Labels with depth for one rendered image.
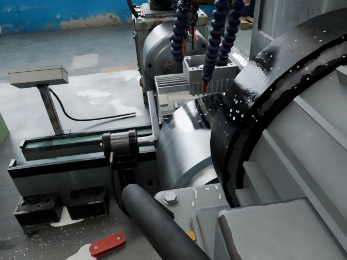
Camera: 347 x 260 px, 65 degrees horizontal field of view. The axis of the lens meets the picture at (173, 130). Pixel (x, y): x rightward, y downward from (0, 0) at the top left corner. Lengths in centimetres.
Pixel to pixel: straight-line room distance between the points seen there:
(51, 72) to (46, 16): 546
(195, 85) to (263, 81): 53
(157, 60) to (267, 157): 79
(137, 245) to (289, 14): 66
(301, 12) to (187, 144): 42
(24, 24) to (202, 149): 631
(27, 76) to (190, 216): 83
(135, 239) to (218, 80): 45
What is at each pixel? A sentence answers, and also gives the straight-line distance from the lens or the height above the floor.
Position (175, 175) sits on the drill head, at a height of 111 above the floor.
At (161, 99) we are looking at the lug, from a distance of 68.
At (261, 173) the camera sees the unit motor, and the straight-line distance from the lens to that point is 16.
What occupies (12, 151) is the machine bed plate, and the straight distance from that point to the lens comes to 116.
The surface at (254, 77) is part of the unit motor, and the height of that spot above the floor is 133.
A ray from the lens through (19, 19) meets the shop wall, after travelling 661.
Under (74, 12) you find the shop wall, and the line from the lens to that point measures 631.
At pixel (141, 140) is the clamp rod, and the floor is 102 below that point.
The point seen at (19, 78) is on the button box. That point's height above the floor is 106.
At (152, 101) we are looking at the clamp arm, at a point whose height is 103.
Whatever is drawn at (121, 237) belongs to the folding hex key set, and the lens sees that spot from 72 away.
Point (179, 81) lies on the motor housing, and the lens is 72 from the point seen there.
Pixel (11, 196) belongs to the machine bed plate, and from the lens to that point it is 97.
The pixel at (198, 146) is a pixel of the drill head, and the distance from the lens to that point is 41.
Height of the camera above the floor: 141
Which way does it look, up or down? 35 degrees down
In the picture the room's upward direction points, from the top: 3 degrees counter-clockwise
